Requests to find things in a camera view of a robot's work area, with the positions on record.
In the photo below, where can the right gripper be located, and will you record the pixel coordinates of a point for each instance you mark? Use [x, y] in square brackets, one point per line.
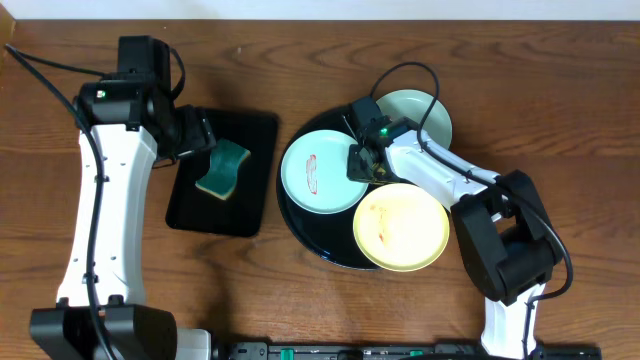
[354, 172]

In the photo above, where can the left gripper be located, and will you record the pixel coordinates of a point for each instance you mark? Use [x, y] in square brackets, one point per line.
[201, 134]

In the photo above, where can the green yellow sponge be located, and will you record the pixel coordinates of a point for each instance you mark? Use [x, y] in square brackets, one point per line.
[225, 161]

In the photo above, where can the light blue plate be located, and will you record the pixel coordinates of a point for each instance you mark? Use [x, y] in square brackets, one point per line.
[314, 173]

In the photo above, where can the yellow plate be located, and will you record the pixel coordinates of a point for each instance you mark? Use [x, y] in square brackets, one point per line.
[401, 228]

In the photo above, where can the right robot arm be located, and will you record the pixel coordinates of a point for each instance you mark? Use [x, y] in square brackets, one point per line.
[508, 245]

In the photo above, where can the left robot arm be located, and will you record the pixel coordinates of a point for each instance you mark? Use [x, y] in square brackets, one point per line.
[100, 312]

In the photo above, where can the black round tray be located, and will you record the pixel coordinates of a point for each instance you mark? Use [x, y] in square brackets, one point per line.
[328, 236]

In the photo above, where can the black rectangular tray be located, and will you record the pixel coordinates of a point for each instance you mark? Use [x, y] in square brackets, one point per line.
[240, 215]

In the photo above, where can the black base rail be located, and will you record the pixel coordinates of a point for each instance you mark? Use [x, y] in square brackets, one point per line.
[264, 351]

